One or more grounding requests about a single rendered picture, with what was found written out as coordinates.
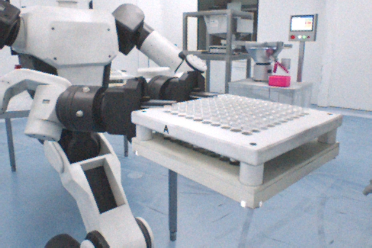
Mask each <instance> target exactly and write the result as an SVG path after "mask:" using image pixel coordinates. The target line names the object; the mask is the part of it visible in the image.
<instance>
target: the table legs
mask: <svg viewBox="0 0 372 248"><path fill-rule="evenodd" d="M4 120H5V125H6V131H7V145H8V149H9V158H10V166H11V170H12V172H15V171H16V166H15V165H16V160H15V150H14V146H13V135H12V125H11V120H10V119H4ZM127 156H128V140H127V138H126V136H124V157H127ZM169 230H170V241H176V240H177V172H175V171H172V170H170V169H169Z"/></svg>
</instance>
